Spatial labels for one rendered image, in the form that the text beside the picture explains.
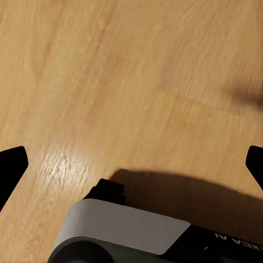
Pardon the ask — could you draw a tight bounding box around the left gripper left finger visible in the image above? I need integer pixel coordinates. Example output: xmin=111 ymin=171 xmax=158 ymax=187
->
xmin=0 ymin=145 xmax=28 ymax=211

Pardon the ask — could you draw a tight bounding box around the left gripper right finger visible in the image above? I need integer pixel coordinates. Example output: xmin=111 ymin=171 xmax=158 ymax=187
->
xmin=245 ymin=146 xmax=263 ymax=190

